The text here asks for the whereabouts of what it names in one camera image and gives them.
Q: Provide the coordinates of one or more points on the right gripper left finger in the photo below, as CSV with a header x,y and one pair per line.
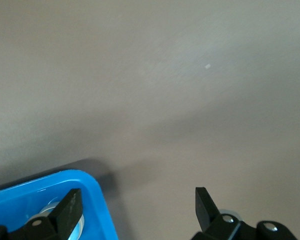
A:
x,y
52,227

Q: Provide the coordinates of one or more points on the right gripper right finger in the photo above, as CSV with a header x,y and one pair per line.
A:
x,y
215,227

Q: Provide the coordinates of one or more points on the blue desk bell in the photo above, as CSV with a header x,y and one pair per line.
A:
x,y
47,208

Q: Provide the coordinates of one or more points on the blue plastic tray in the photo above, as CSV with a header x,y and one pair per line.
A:
x,y
95,200

